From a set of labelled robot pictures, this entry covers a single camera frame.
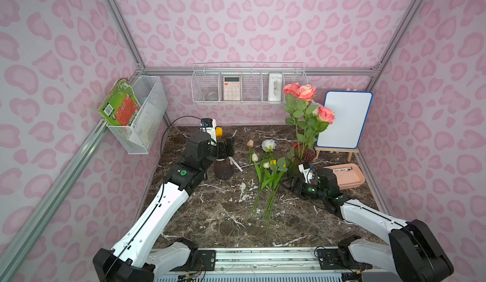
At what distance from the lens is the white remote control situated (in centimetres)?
94

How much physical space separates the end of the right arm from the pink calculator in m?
0.50

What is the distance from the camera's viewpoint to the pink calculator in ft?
3.11

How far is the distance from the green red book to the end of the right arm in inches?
27.5

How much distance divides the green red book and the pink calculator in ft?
1.30

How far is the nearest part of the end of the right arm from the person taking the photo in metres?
0.74

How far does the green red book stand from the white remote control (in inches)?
23.9

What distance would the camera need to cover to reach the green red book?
2.18 feet

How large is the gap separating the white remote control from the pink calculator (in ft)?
0.51
